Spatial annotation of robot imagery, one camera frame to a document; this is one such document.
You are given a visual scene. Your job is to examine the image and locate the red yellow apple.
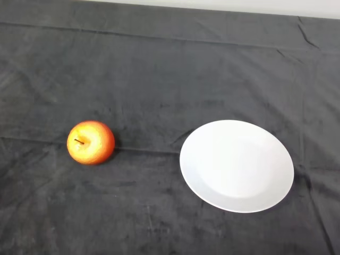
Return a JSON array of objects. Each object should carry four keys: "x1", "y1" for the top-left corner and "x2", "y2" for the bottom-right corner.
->
[{"x1": 66, "y1": 120, "x2": 116, "y2": 166}]

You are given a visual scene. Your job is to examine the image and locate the black cloth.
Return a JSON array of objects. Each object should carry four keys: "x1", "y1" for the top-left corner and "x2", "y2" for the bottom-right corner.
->
[{"x1": 0, "y1": 0, "x2": 340, "y2": 255}]

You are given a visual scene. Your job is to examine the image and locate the white round plate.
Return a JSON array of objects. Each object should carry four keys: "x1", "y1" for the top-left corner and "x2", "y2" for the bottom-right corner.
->
[{"x1": 179, "y1": 120, "x2": 295, "y2": 214}]

